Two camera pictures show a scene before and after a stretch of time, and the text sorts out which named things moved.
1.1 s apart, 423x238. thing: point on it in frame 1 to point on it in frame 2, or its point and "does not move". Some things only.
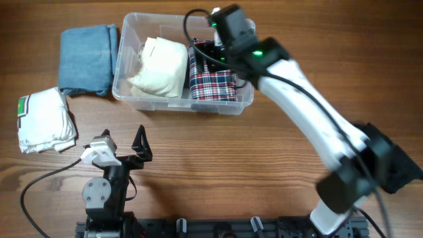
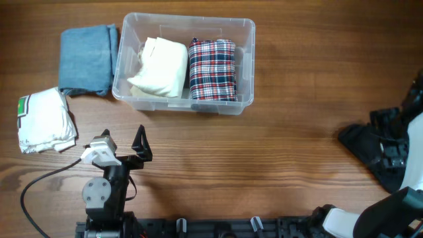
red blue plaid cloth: (209, 84) does not move
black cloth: (394, 168) does not move
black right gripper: (209, 47) to (380, 118)
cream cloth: (163, 69) does not move
